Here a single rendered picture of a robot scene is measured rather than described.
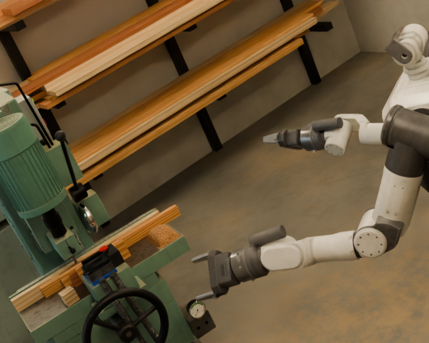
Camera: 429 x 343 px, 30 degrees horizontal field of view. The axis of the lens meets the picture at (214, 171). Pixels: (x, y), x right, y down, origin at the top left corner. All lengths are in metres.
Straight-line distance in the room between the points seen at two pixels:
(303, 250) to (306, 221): 2.42
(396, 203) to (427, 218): 2.20
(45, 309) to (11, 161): 0.52
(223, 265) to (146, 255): 0.69
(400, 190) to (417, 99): 0.22
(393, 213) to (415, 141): 0.19
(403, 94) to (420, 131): 0.18
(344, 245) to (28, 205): 1.13
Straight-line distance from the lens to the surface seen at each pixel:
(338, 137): 2.47
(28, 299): 2.85
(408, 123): 1.80
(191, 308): 2.80
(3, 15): 4.73
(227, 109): 5.83
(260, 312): 3.86
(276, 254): 2.01
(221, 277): 2.11
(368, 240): 1.91
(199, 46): 5.67
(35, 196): 2.65
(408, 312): 3.52
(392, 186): 1.86
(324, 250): 1.99
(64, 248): 2.76
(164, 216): 2.89
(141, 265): 2.74
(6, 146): 2.59
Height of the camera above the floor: 2.12
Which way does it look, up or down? 23 degrees down
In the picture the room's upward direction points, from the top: 24 degrees counter-clockwise
